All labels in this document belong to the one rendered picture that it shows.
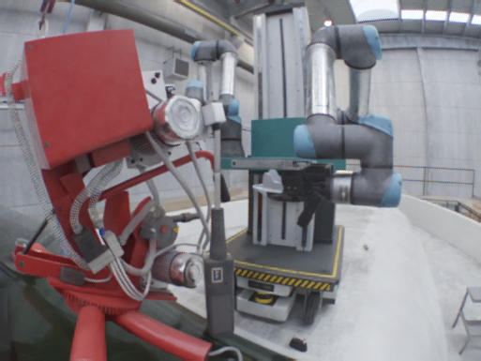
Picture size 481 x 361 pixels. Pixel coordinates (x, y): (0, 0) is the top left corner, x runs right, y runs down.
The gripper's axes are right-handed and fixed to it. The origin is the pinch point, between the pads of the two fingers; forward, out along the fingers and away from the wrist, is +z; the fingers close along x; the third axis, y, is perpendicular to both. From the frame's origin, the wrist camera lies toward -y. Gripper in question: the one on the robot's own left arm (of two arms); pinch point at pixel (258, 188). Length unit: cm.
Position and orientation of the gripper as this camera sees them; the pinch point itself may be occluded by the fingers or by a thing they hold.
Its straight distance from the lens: 62.7
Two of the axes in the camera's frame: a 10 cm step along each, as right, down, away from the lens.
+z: -8.1, -0.5, 5.9
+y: -1.7, -9.3, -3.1
